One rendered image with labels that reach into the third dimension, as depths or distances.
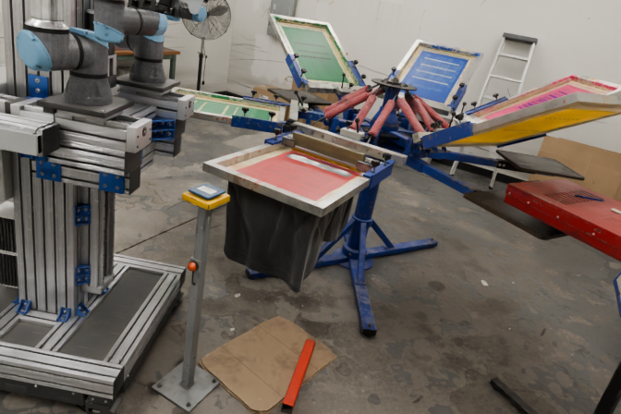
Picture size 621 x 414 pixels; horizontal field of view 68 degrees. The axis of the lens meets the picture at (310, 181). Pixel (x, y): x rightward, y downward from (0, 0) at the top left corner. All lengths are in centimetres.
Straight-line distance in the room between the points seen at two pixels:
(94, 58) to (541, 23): 529
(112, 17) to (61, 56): 29
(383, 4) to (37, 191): 530
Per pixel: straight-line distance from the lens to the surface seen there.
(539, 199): 217
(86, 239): 221
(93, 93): 171
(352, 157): 230
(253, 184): 188
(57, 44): 161
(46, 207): 216
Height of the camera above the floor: 169
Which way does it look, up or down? 21 degrees down
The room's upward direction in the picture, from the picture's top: 11 degrees clockwise
